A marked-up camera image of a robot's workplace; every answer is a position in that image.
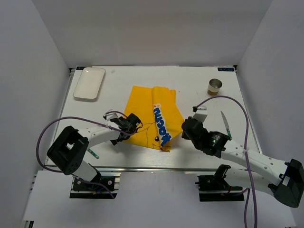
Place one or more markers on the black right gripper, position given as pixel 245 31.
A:
pixel 184 135

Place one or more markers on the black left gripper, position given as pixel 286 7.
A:
pixel 115 141

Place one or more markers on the yellow Pikachu cloth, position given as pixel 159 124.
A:
pixel 156 108

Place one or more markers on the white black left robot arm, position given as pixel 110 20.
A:
pixel 68 150

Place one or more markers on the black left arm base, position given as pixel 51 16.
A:
pixel 111 180

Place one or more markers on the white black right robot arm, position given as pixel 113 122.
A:
pixel 281 179

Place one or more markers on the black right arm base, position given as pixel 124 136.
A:
pixel 214 188

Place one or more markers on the metal cup with paper sleeve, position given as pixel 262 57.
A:
pixel 214 87

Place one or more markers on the white rectangular plate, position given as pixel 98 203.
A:
pixel 89 84

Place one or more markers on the knife with teal handle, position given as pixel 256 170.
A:
pixel 226 124

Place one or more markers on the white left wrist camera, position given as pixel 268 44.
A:
pixel 109 115

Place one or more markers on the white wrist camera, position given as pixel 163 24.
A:
pixel 200 113
pixel 109 115

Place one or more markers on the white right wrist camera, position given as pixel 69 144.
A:
pixel 200 113

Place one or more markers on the teal handled cutlery piece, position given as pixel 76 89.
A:
pixel 93 153

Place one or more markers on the aluminium table frame rail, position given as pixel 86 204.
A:
pixel 190 84

